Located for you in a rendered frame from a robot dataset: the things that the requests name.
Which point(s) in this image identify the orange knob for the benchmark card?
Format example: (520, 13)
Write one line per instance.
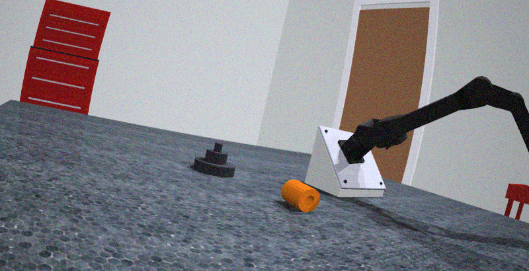
(300, 195)

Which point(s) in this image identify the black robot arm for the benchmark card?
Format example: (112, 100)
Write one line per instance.
(392, 130)

